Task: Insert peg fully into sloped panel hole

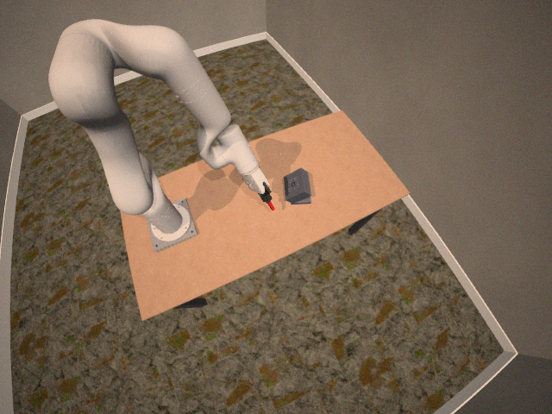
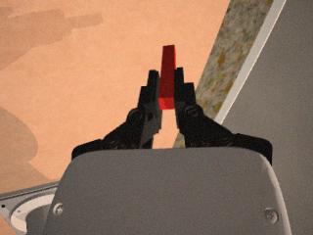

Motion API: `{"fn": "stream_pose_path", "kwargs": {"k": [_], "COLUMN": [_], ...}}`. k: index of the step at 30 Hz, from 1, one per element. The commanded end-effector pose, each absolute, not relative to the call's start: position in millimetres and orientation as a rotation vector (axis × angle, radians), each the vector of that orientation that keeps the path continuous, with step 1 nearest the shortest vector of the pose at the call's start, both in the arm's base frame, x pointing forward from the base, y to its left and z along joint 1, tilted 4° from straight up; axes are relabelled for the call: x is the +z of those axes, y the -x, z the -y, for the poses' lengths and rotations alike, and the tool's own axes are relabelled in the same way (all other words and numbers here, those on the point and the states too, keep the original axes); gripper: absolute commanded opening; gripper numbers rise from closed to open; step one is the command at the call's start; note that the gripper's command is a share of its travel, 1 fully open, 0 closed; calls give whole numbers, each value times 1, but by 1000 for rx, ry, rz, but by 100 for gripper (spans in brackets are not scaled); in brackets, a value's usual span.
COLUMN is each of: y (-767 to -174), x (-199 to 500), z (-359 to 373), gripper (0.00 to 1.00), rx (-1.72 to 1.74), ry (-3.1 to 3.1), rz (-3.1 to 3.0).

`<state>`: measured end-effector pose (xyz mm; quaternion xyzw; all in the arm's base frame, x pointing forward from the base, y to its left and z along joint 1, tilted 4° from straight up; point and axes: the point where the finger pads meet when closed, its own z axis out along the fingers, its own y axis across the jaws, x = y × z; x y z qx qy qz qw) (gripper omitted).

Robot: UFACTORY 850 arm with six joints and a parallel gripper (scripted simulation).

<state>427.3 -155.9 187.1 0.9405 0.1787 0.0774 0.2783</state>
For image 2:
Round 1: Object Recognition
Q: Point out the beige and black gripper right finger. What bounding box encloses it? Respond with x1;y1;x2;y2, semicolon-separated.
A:
174;67;273;166

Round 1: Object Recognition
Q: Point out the red peg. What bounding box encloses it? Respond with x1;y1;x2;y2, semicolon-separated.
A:
158;45;176;110

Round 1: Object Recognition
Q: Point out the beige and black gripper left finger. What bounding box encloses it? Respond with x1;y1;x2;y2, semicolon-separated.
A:
71;70;162;160

